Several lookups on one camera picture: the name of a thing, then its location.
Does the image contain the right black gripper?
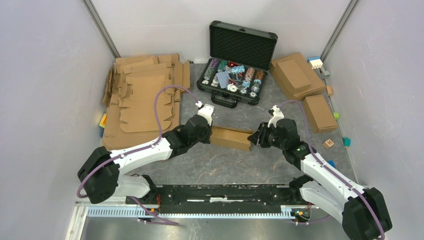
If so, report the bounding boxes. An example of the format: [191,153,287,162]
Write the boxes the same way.
[247,121,287,150]

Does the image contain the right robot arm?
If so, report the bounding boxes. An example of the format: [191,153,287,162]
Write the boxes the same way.
[247,118,393,240]

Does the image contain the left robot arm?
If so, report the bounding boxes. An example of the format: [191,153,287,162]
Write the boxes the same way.
[77,114,213,204]

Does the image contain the small folded cardboard box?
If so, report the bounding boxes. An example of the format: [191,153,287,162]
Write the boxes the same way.
[302,95,338,134]

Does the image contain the large folded cardboard box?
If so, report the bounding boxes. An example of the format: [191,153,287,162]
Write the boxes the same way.
[269,52,326,101]

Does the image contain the stack of flat cardboard blanks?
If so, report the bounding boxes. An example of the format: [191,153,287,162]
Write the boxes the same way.
[102,53,190,150]

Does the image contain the wooden letter H cube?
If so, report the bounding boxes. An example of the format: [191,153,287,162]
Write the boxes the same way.
[322,139,335,149]

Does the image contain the blue green stacked blocks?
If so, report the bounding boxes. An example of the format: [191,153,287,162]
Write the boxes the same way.
[327,160,336,168]

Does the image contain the black poker chip case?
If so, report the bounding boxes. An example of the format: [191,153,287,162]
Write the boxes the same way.
[196,20,278,109]

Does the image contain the green cube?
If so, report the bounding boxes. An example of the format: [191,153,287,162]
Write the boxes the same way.
[333,112,340,121]

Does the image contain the small wooden cube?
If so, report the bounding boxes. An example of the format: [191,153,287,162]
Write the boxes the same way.
[326,86,334,97]

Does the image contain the teal cube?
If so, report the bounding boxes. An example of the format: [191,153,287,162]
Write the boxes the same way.
[342,137,351,148]

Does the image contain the grey toy block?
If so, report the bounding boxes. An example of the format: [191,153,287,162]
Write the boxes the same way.
[320,69,330,79]

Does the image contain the blue white toy block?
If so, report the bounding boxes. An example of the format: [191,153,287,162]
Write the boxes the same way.
[307,56,323,70]

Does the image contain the orange yellow block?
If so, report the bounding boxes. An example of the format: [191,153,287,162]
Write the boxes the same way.
[98,113,107,138]

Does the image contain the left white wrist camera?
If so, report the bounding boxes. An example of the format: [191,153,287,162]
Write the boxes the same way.
[195,101,215,126]

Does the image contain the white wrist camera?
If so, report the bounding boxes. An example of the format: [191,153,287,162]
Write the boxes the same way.
[267,105,285,128]
[195,101,215,126]

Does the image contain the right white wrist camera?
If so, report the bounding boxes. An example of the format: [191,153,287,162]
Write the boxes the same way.
[267,105,285,128]

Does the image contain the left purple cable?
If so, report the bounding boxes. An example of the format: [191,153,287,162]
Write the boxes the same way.
[76,85,203,227]

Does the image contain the purple cable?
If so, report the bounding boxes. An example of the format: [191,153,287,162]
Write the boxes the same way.
[76,85,203,227]
[276,99,386,240]

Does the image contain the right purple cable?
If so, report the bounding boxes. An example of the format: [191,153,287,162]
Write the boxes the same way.
[276,99,386,240]

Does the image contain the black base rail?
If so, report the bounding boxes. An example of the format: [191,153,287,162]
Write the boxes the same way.
[139,184,309,214]

